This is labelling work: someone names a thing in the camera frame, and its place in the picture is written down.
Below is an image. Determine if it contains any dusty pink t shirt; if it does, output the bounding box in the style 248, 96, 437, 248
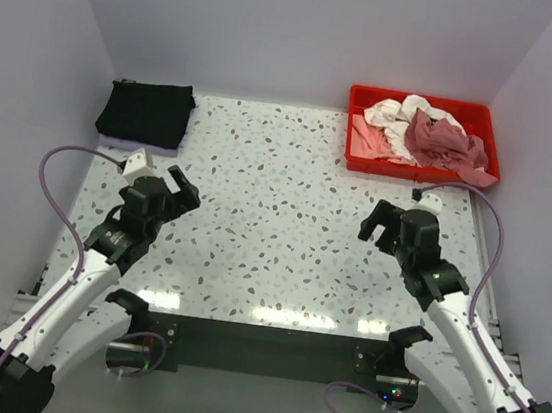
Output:
404, 109, 498, 189

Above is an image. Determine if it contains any folded black t shirt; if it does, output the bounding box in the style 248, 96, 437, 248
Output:
95, 80, 196, 150

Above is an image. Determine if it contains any red plastic bin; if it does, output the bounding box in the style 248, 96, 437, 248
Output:
345, 85, 501, 189

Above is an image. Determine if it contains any folded lavender t shirt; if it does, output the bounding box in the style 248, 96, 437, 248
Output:
95, 123, 184, 158

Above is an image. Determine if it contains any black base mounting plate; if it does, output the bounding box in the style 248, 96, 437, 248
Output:
106, 311, 420, 411

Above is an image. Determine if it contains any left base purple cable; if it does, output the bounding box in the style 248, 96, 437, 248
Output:
106, 327, 171, 383

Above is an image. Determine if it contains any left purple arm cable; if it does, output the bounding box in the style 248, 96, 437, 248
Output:
0, 137, 128, 413

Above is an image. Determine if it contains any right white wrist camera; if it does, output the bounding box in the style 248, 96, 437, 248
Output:
413, 192, 444, 216

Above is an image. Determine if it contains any light pink t shirt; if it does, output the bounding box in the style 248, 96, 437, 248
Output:
350, 114, 393, 160

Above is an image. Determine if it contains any white t shirt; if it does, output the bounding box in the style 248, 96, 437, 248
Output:
364, 94, 466, 165

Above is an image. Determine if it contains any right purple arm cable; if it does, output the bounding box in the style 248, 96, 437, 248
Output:
386, 177, 552, 413

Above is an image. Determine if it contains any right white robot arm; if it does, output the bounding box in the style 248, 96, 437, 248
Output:
358, 195, 552, 413

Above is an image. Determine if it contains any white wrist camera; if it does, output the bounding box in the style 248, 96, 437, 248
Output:
413, 192, 444, 216
121, 148, 157, 186

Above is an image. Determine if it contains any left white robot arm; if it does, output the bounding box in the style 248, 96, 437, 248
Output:
0, 150, 200, 413

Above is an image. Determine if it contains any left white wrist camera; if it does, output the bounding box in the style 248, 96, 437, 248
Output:
121, 148, 157, 186

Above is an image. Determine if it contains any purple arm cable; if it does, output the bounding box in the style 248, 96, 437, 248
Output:
0, 137, 128, 413
386, 177, 552, 413

